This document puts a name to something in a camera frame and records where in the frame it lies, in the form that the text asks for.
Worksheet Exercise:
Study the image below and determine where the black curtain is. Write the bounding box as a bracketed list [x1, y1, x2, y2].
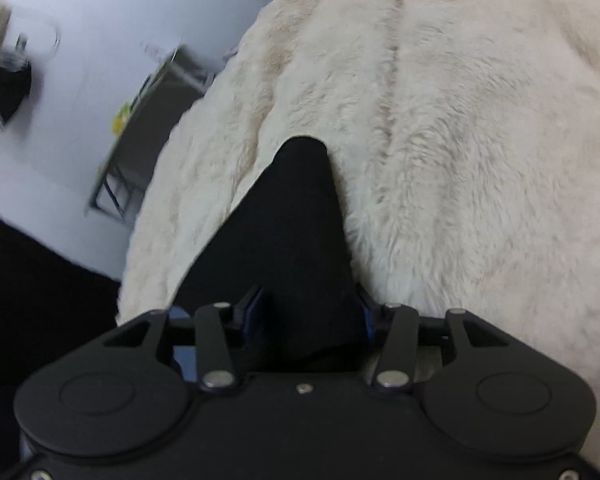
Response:
[0, 205, 131, 396]

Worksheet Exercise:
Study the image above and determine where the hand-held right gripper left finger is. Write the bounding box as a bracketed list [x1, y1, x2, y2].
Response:
[80, 285, 270, 390]

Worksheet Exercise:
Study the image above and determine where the black and blue garment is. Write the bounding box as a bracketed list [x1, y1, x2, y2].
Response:
[172, 135, 376, 371]

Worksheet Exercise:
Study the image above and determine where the cream fluffy blanket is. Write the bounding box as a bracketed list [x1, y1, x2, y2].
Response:
[115, 0, 600, 480]

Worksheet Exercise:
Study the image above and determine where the yellow tissue box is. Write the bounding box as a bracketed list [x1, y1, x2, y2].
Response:
[111, 102, 131, 133]

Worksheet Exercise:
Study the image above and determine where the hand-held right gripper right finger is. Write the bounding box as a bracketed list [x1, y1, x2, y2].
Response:
[354, 286, 531, 390]

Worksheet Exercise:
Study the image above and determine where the black hanging bag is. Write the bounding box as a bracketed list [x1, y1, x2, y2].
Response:
[0, 55, 33, 128]

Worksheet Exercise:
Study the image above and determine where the grey folding table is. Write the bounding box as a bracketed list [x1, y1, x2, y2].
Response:
[86, 42, 238, 223]

